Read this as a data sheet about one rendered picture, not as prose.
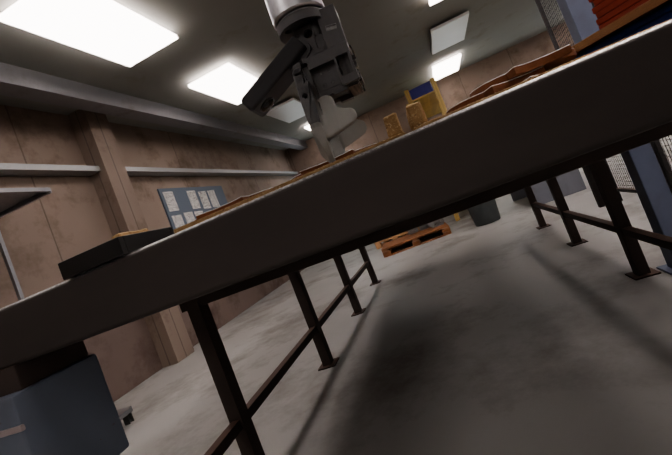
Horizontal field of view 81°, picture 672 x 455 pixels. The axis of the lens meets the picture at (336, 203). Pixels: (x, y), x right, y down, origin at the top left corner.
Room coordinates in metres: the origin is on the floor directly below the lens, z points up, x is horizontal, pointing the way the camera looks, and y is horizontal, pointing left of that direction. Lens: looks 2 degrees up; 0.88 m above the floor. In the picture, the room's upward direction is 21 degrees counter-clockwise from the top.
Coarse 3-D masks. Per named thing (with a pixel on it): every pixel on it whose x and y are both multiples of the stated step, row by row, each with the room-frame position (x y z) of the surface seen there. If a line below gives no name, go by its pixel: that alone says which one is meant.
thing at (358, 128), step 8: (360, 120) 0.58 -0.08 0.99; (352, 128) 0.58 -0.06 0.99; (360, 128) 0.58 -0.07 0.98; (336, 136) 0.58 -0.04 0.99; (344, 136) 0.58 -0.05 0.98; (352, 136) 0.58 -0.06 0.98; (360, 136) 0.58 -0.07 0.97; (336, 144) 0.58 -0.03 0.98; (344, 144) 0.59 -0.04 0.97; (336, 152) 0.59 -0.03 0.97; (344, 152) 0.58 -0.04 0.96
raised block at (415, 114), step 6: (408, 108) 0.43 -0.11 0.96; (414, 108) 0.43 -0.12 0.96; (420, 108) 0.43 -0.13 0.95; (408, 114) 0.44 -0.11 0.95; (414, 114) 0.43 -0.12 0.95; (420, 114) 0.43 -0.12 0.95; (408, 120) 0.47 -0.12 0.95; (414, 120) 0.43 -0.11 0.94; (420, 120) 0.43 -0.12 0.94; (426, 120) 0.43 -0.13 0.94; (414, 126) 0.43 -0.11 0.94
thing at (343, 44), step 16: (288, 16) 0.50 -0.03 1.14; (304, 16) 0.50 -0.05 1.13; (320, 16) 0.51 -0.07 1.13; (336, 16) 0.51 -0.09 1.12; (288, 32) 0.53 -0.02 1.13; (304, 32) 0.53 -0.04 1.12; (320, 32) 0.52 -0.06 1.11; (336, 32) 0.51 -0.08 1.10; (320, 48) 0.52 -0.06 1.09; (336, 48) 0.50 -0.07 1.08; (352, 48) 0.53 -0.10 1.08; (304, 64) 0.51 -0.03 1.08; (320, 64) 0.50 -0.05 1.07; (336, 64) 0.50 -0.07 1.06; (352, 64) 0.49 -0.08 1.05; (320, 80) 0.51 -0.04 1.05; (336, 80) 0.51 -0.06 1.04; (352, 80) 0.49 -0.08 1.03; (320, 96) 0.51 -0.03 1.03; (336, 96) 0.55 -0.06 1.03; (352, 96) 0.55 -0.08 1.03
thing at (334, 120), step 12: (324, 96) 0.50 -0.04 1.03; (324, 108) 0.50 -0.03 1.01; (336, 108) 0.49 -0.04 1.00; (348, 108) 0.49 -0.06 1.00; (324, 120) 0.49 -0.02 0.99; (336, 120) 0.49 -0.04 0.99; (348, 120) 0.48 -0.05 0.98; (312, 132) 0.49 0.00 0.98; (324, 132) 0.48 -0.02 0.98; (336, 132) 0.48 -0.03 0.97; (324, 144) 0.48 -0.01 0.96; (324, 156) 0.49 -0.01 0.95
